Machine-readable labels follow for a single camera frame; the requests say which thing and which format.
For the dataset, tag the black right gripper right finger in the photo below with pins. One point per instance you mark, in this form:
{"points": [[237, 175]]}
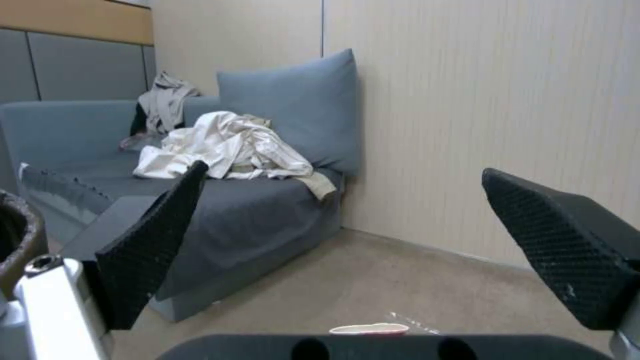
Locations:
{"points": [[555, 240]]}

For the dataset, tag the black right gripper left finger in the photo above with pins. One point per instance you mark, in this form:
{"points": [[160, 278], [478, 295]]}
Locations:
{"points": [[145, 240]]}

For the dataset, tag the brown woven trash can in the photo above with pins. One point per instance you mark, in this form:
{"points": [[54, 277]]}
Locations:
{"points": [[20, 240]]}

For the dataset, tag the grey-blue fabric sofa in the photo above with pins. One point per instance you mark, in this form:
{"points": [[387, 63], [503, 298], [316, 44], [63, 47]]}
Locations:
{"points": [[75, 142]]}

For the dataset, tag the white crumpled garment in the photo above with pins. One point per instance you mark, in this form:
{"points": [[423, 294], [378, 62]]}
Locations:
{"points": [[225, 150]]}

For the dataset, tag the beige crumpled garment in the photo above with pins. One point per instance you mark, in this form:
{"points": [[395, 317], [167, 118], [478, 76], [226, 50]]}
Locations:
{"points": [[165, 101]]}

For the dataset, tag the clear plastic wrapper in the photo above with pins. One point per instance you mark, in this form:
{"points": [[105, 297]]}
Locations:
{"points": [[410, 320]]}

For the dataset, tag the grey-blue square cushion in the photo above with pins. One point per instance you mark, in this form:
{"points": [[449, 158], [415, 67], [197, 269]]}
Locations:
{"points": [[300, 112]]}

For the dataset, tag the white paper cup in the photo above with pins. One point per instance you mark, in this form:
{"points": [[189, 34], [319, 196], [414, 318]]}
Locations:
{"points": [[369, 329]]}

